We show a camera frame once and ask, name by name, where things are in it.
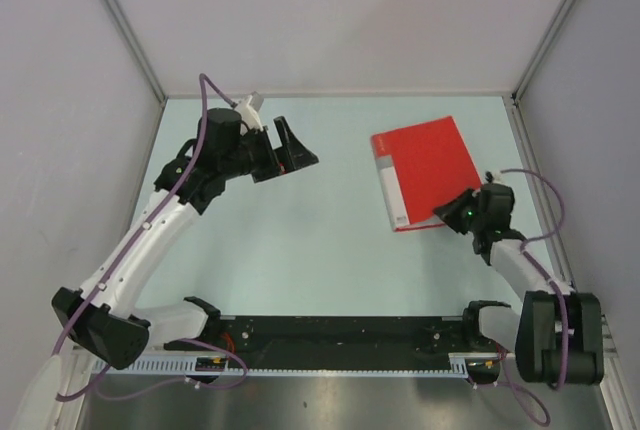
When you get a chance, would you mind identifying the aluminium frame rail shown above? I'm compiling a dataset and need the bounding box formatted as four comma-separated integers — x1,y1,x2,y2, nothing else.
72,314,619,356

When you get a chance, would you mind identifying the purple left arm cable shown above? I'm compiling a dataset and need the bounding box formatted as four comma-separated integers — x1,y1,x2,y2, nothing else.
52,73,251,404

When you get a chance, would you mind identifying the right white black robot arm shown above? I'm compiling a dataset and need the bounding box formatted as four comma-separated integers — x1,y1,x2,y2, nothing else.
434,183,604,389

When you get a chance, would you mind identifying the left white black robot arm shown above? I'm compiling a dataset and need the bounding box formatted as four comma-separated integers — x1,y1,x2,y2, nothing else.
52,108,319,370

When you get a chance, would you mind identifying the red file folder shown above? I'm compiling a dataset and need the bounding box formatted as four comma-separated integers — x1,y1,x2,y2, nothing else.
370,116,481,232

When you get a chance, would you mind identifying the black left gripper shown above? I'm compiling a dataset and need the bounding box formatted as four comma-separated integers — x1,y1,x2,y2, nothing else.
220,117,317,183

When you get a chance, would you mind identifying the white slotted cable duct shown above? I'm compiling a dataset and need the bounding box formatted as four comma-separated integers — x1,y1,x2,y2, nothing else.
107,354,500,379

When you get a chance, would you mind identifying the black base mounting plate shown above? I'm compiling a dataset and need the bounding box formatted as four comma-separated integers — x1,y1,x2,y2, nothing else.
196,315,496,352

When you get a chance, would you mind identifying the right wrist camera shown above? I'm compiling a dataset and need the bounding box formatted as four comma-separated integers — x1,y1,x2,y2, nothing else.
485,171,504,185

